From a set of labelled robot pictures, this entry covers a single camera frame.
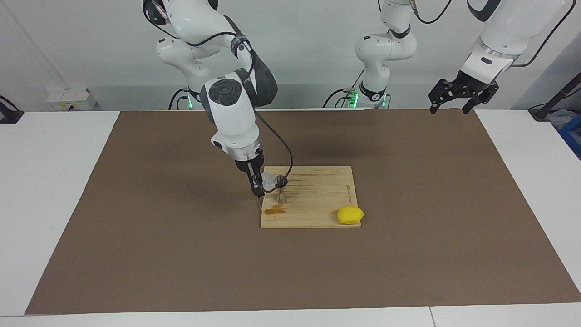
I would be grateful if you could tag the small clear glass cup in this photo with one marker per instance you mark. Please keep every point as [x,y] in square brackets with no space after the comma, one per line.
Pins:
[269,181]

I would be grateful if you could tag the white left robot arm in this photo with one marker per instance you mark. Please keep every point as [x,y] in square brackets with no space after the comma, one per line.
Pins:
[513,27]

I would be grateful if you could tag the white wall socket box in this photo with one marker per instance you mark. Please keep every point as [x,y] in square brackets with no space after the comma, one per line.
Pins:
[70,99]

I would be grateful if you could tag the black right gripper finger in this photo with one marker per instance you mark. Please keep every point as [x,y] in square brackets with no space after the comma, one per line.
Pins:
[257,186]

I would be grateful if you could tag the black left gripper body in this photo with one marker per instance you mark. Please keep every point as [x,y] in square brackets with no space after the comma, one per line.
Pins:
[470,84]

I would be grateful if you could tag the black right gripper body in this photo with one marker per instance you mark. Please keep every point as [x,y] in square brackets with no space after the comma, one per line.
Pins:
[249,164]

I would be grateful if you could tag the black clamp mount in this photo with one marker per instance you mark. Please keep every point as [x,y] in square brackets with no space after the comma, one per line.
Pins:
[10,113]

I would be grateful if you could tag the yellow lemon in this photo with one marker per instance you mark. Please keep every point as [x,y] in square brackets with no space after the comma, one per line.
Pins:
[350,215]

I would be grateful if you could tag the brown table mat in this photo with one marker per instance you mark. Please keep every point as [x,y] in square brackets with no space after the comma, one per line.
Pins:
[290,263]

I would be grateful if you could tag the black stand leg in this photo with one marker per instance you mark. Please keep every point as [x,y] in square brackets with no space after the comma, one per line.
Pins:
[556,97]

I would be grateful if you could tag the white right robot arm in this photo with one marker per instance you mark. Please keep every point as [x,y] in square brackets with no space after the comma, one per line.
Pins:
[231,104]

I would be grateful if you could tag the steel double jigger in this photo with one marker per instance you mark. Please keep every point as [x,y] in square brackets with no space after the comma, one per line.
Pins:
[282,195]

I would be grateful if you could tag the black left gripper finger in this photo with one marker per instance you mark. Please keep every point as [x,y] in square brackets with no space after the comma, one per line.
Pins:
[439,93]
[482,94]

